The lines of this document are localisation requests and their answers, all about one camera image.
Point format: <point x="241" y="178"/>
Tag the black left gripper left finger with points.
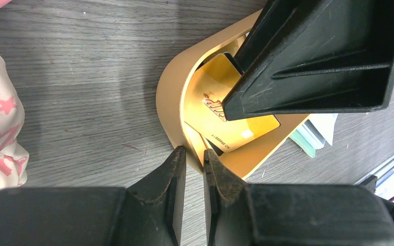
<point x="150" y="212"/>

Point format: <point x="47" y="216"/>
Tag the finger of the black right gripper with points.
<point x="304" y="57"/>

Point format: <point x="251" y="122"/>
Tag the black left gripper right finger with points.
<point x="241" y="213"/>

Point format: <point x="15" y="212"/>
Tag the green card holder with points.
<point x="315" y="133"/>

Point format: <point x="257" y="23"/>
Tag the gold credit card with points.
<point x="203" y="110"/>

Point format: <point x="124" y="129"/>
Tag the yellow oval dish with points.
<point x="170" y="96"/>

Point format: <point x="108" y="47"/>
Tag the aluminium frame rail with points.
<point x="374" y="179"/>

